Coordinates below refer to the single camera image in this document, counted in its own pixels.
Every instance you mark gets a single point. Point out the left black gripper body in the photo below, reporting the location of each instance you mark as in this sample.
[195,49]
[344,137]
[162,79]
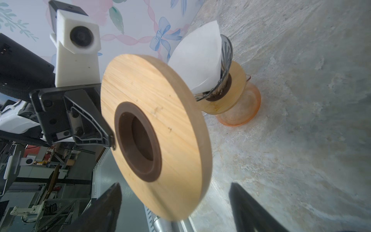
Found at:
[51,111]

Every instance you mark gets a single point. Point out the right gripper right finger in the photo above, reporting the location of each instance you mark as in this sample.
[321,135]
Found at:
[249,215]

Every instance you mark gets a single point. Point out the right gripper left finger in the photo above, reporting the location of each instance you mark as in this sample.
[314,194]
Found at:
[102,215]

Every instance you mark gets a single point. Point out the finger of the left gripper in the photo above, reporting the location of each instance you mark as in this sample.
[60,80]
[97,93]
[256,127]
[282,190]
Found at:
[88,127]

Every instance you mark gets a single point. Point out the orange glass carafe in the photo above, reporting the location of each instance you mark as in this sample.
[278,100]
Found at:
[245,109]

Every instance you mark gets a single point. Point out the white paper coffee filter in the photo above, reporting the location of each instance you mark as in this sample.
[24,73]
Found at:
[197,58]

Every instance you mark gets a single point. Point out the grey glass dripper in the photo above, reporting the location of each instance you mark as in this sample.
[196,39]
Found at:
[224,83]

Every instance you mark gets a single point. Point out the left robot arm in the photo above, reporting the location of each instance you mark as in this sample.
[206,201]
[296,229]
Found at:
[23,72]

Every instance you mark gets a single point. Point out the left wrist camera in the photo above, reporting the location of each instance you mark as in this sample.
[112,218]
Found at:
[77,40]

